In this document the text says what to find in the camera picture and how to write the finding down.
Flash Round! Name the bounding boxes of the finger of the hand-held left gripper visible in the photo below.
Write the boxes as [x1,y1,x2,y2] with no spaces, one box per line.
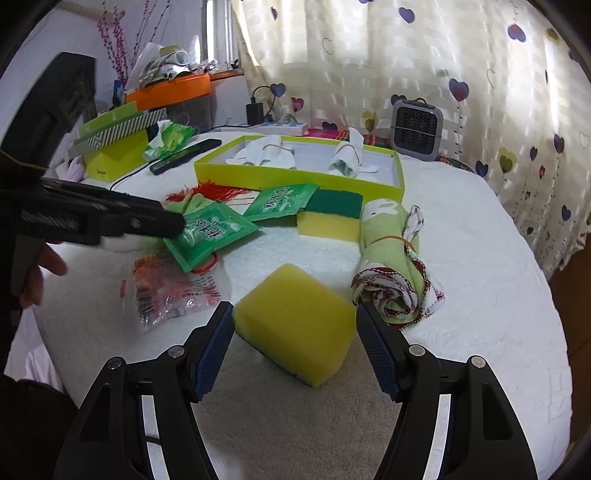
[18,179,186,245]

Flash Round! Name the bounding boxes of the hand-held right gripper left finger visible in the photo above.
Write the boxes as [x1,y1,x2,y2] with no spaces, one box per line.
[53,301,235,480]

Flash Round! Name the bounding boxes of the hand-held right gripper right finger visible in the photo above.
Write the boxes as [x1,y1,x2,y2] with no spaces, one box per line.
[355,302,539,480]

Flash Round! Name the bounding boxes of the green wet wipe packet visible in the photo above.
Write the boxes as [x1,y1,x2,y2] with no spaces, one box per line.
[242,183,320,223]
[163,203,260,273]

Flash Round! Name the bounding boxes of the clear plastic packet red print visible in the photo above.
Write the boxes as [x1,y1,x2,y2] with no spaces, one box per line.
[121,251,232,334]

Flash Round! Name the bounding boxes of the red tassel ornament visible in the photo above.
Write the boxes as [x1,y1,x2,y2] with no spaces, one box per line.
[164,182,256,274]

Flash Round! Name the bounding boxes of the plain yellow sponge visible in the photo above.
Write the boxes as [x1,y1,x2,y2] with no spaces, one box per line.
[233,263,357,388]

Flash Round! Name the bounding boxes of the green patterned towel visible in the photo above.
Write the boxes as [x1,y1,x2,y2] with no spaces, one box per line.
[351,199,446,329]

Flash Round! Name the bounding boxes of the shallow yellow-green box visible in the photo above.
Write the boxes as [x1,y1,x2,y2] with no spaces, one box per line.
[194,135,406,201]

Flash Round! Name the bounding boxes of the person's left forearm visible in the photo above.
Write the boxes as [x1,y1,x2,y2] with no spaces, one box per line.
[0,295,79,480]

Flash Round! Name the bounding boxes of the person's left hand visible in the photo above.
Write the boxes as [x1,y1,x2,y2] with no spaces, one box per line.
[19,241,69,309]

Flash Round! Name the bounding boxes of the yellow-green box with striped lid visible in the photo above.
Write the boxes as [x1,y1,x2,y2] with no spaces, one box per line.
[69,102,169,182]

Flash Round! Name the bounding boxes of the black remote control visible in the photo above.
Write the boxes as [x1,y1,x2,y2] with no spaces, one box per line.
[149,138,222,175]

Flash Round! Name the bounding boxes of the pink decorative branches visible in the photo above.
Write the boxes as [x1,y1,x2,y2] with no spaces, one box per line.
[96,0,158,86]

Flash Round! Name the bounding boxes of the crumpled green tissue pack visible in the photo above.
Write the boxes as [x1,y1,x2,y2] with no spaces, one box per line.
[143,119,198,162]

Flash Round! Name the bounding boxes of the pile of papers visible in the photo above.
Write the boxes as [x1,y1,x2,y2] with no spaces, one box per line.
[124,42,218,88]

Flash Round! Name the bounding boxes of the orange tray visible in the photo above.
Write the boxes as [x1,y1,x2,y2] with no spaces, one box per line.
[126,74,212,112]

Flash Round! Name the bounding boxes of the yellow sponge with green scrubber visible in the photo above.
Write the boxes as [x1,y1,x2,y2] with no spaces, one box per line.
[297,188,364,243]

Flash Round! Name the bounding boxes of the rolled white cloth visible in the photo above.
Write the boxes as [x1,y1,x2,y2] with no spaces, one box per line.
[329,127,379,178]
[226,135,296,169]

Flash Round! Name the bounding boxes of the black charger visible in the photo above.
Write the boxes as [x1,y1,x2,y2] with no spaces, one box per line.
[246,85,282,125]

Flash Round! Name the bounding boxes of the white power strip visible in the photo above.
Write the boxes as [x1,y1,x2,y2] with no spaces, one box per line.
[235,121,309,137]

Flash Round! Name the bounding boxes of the window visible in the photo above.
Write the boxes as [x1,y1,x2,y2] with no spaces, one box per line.
[198,0,243,72]

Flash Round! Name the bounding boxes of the small grey heater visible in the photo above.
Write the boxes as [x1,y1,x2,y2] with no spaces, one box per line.
[390,98,443,162]

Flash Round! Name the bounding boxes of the heart print curtain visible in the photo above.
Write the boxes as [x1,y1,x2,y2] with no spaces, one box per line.
[231,0,591,278]

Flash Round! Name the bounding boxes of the black cable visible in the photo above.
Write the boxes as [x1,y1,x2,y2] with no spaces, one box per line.
[109,159,158,191]

